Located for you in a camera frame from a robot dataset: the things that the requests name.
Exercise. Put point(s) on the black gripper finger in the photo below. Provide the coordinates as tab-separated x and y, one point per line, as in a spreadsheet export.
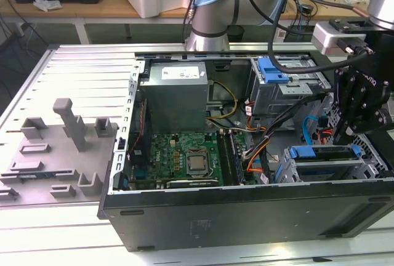
349	99
381	119

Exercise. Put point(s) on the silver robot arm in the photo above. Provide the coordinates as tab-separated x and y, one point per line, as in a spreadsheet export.
215	16

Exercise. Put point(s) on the metal disk bay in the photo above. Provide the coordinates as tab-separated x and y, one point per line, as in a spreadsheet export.
326	163

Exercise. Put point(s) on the metal optical drive cage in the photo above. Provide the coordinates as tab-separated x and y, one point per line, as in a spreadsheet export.
277	99

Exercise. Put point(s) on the blue drive latch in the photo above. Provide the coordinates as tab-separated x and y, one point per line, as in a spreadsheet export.
271	72

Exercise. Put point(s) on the black mesh bin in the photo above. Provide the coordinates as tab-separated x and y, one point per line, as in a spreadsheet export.
235	33

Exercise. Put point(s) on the black PC case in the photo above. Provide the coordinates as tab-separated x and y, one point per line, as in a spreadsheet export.
246	223

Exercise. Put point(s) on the silver CPU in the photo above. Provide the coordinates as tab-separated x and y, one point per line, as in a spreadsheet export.
197	162

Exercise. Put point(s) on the CPU socket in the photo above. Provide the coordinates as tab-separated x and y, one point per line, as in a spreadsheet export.
186	167

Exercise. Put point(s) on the grey power supply unit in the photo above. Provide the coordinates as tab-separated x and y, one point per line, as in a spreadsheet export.
172	109

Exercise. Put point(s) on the black graphics card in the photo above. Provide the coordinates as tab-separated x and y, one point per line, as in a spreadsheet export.
191	183

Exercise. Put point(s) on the green motherboard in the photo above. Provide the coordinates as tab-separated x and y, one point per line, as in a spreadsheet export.
166	152

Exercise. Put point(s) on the grey parts rack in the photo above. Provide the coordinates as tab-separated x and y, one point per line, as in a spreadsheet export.
92	161

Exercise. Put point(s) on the wooden desk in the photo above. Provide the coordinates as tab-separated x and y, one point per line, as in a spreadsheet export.
92	9

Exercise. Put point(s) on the crumpled white paper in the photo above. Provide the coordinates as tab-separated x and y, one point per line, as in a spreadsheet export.
46	4

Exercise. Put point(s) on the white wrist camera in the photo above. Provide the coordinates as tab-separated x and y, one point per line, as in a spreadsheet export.
323	38

